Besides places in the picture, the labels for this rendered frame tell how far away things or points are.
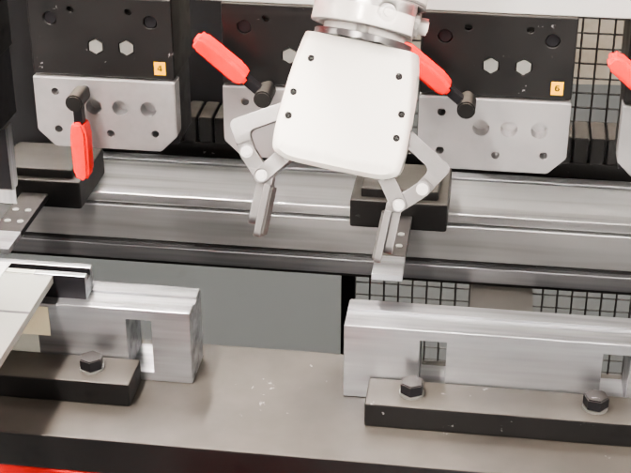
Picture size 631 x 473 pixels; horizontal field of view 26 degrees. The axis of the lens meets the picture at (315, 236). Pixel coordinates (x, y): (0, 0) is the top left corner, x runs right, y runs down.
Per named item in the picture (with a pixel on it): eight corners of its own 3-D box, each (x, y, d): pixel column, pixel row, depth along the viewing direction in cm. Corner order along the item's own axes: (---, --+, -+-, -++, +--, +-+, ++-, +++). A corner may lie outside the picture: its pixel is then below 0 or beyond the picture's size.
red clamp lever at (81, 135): (71, 182, 142) (64, 95, 137) (83, 166, 145) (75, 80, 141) (88, 183, 142) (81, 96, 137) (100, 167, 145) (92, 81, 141)
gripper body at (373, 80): (431, 44, 107) (401, 185, 108) (304, 18, 108) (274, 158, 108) (432, 34, 99) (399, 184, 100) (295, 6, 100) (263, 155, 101)
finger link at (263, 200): (284, 152, 106) (267, 236, 106) (244, 143, 106) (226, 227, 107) (280, 150, 103) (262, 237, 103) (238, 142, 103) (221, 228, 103)
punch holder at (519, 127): (416, 166, 140) (422, 11, 132) (422, 133, 147) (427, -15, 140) (564, 175, 138) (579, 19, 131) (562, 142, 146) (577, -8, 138)
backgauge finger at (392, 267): (333, 285, 156) (334, 247, 154) (359, 189, 179) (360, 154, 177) (438, 293, 155) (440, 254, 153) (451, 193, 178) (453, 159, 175)
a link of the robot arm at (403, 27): (431, 18, 107) (423, 55, 107) (321, -5, 108) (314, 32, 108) (432, 3, 99) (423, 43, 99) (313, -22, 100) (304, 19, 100)
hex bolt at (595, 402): (582, 413, 148) (583, 401, 147) (581, 399, 150) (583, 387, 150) (608, 416, 148) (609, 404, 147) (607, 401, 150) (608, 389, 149)
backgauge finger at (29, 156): (-54, 259, 162) (-58, 221, 160) (19, 168, 185) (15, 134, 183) (45, 266, 161) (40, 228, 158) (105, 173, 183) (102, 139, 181)
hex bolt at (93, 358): (76, 373, 155) (75, 361, 154) (84, 360, 157) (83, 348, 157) (100, 375, 154) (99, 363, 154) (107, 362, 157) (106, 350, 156)
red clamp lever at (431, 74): (404, 45, 130) (479, 110, 132) (407, 31, 134) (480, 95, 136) (392, 58, 131) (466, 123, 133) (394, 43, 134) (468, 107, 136)
